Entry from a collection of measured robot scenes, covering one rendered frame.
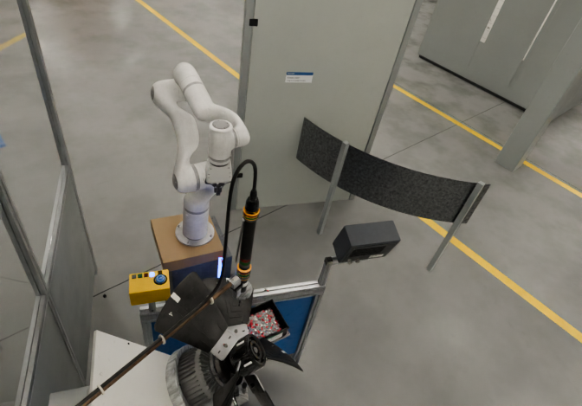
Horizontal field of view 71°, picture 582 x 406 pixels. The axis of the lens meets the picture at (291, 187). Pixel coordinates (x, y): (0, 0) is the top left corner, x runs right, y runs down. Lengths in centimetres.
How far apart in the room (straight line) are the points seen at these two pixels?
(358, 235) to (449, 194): 134
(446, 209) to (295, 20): 171
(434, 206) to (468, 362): 111
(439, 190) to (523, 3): 429
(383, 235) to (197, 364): 98
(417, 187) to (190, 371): 208
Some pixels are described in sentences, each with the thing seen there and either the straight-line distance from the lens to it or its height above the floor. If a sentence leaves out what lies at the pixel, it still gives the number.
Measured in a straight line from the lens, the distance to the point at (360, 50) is 308.
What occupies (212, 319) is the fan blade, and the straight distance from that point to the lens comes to 143.
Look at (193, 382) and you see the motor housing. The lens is 151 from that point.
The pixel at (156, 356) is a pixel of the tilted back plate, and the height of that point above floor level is 117.
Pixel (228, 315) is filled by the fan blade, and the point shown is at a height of 119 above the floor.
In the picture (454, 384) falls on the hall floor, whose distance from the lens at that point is 319.
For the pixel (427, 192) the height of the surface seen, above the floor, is 79.
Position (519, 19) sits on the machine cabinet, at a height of 112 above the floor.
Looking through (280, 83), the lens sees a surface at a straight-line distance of 298.
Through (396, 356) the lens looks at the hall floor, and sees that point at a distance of 310.
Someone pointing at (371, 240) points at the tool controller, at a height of 123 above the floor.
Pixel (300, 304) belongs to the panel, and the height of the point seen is 69.
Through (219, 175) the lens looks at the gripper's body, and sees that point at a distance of 161.
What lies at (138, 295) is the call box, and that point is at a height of 105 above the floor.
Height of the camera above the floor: 256
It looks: 41 degrees down
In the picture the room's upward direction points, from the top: 12 degrees clockwise
